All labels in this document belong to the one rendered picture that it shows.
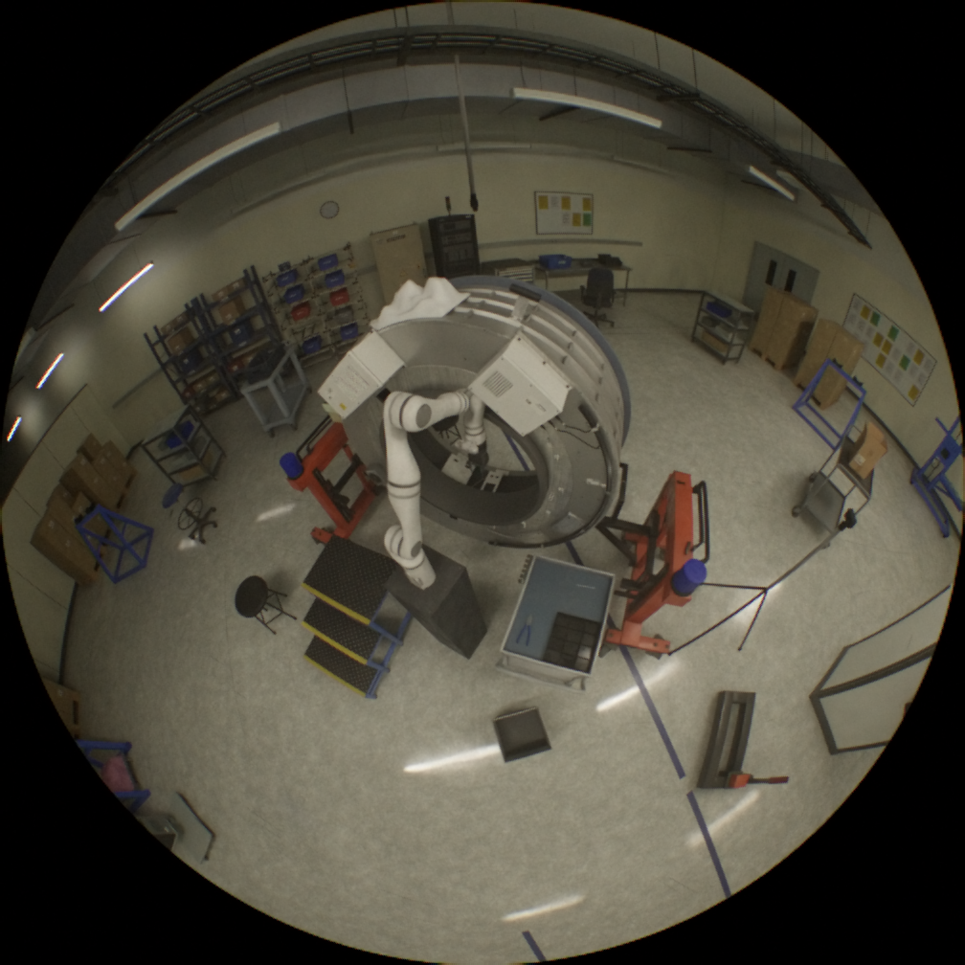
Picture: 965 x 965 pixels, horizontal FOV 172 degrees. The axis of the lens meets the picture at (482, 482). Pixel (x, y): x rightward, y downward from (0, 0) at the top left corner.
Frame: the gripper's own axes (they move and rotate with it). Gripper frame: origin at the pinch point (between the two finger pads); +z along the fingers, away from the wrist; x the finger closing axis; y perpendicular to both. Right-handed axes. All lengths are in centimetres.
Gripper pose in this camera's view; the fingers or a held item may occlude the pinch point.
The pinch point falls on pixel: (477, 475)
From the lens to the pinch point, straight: 128.9
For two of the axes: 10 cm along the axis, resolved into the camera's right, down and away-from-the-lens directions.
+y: 5.2, -6.9, 5.1
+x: -8.5, -3.5, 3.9
